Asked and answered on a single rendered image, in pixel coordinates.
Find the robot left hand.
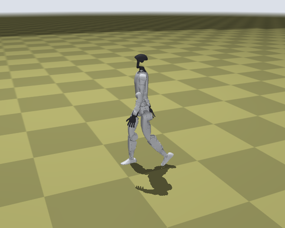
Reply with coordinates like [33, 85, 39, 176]
[126, 113, 138, 128]

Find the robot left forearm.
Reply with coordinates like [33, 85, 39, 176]
[133, 93, 143, 116]

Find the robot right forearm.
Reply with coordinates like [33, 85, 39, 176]
[144, 97, 150, 106]

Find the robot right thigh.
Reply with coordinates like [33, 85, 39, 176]
[128, 110, 141, 141]

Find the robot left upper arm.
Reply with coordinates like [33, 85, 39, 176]
[135, 74, 147, 98]

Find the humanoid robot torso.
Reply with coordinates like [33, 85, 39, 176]
[134, 70, 150, 115]

